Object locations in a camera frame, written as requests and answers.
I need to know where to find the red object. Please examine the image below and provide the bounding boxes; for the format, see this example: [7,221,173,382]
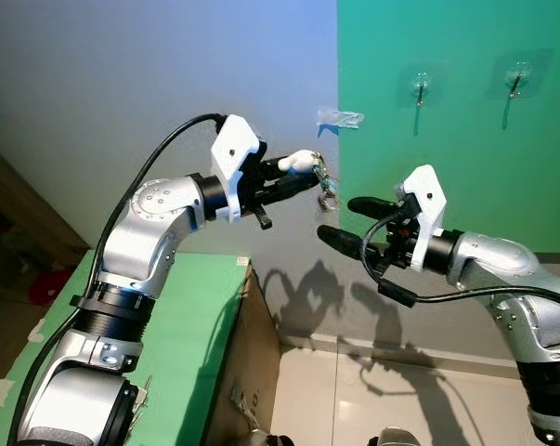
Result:
[29,269,72,303]

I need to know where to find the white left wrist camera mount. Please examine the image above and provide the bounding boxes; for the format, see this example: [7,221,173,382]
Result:
[209,114,268,225]

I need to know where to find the green-topped cardboard box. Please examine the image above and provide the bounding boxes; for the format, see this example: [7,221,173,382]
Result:
[0,249,282,446]

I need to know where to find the green wall board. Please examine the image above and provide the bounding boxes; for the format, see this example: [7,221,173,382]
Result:
[336,0,560,254]

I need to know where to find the white toy figure keychain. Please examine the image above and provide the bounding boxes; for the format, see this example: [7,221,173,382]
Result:
[281,149,324,176]

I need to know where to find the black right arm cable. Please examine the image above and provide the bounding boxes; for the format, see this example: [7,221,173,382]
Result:
[360,209,560,312]

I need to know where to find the right robot leg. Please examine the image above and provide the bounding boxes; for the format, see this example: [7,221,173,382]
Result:
[366,426,431,446]

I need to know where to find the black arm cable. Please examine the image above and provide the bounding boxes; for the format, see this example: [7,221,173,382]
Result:
[6,112,227,446]
[360,209,560,312]

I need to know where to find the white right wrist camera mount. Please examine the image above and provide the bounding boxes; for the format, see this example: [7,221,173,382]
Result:
[396,164,447,270]

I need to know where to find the clear adhesive wall hook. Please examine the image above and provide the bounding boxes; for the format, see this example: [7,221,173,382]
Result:
[398,61,445,111]
[488,51,552,101]

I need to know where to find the clear tape piece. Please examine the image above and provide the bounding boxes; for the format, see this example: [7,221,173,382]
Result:
[315,107,366,131]

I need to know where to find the metal key bunch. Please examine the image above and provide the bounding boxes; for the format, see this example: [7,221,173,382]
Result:
[315,158,339,213]

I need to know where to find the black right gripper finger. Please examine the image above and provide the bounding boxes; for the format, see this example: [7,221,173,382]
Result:
[346,195,399,218]
[316,225,392,269]

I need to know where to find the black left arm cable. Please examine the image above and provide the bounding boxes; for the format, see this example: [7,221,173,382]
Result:
[6,112,227,446]

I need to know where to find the brown wooden cabinet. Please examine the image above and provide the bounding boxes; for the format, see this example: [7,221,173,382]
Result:
[0,138,90,308]

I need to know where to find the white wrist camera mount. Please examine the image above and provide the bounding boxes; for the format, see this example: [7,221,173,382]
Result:
[209,114,268,225]
[396,164,447,270]

